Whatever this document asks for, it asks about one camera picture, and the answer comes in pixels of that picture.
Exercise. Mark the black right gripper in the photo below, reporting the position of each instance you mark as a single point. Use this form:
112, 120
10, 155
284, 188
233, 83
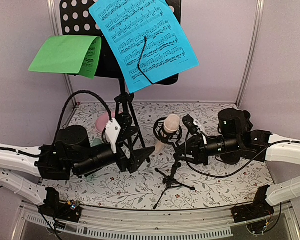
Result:
197, 148

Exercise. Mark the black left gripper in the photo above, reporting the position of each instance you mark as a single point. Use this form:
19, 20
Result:
134, 163

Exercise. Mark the black tripod shock-mount stand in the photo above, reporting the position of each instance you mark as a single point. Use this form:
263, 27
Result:
169, 180

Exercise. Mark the pink toy microphone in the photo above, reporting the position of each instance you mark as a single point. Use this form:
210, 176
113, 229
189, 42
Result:
170, 125

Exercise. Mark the teal toy microphone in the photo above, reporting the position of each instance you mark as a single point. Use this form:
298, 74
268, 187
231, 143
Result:
95, 142

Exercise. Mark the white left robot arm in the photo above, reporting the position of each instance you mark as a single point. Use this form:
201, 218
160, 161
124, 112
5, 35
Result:
71, 153

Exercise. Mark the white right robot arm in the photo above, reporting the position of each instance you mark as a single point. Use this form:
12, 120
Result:
237, 140

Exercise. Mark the pink plate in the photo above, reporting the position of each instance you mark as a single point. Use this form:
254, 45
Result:
101, 122

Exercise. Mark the floral patterned table mat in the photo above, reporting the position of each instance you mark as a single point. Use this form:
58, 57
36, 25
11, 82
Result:
141, 190

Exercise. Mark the blue sheet music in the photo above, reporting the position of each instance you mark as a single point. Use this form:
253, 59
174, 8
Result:
146, 39

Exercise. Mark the green sheet music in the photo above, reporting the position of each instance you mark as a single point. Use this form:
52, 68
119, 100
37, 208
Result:
85, 51

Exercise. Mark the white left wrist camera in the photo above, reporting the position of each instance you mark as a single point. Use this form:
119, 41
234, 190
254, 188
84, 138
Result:
112, 132

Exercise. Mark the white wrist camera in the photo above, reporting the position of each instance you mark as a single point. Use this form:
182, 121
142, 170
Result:
189, 123
112, 132

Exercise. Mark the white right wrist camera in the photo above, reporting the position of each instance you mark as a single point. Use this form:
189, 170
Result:
189, 123

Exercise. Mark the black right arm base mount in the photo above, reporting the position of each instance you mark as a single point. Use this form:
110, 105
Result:
259, 208

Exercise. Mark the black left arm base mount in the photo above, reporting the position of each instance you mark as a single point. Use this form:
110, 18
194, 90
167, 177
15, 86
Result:
62, 207

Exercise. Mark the aluminium front rail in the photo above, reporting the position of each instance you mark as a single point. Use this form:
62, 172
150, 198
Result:
98, 223

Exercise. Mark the aluminium frame corner post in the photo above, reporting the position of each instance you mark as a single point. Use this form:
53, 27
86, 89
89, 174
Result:
62, 59

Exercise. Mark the aluminium right corner post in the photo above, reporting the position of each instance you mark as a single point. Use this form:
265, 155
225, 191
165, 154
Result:
259, 10

